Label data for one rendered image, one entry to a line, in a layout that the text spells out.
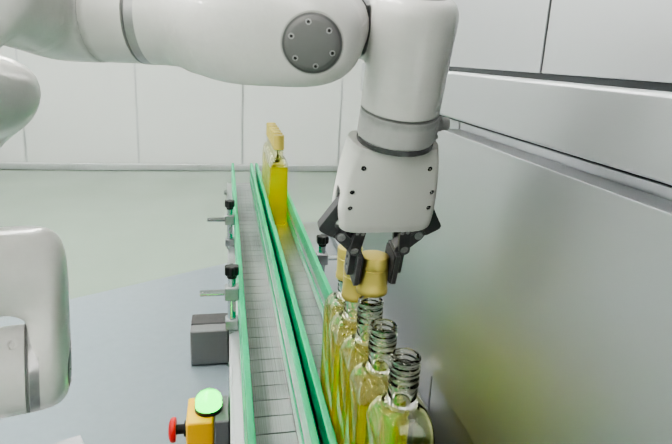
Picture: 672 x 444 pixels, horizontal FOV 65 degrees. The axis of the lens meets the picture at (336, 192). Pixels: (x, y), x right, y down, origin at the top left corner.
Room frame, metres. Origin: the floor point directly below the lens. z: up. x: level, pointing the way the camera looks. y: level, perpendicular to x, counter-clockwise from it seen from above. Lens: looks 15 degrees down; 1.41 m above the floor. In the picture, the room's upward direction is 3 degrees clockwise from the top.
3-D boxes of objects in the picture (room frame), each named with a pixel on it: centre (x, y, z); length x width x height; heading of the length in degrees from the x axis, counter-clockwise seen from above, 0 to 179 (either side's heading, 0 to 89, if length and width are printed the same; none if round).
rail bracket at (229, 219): (1.38, 0.31, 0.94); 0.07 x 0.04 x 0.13; 102
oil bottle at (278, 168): (1.61, 0.18, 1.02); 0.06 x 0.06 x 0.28; 12
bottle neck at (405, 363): (0.44, -0.07, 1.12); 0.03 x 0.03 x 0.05
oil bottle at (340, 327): (0.61, -0.03, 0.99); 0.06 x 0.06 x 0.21; 13
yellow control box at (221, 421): (0.76, 0.20, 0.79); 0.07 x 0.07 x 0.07; 12
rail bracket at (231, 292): (0.93, 0.21, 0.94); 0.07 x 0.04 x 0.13; 102
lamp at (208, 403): (0.76, 0.19, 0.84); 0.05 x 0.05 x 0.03
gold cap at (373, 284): (0.55, -0.05, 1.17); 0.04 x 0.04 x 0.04
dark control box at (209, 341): (1.03, 0.26, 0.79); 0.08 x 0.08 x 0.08; 12
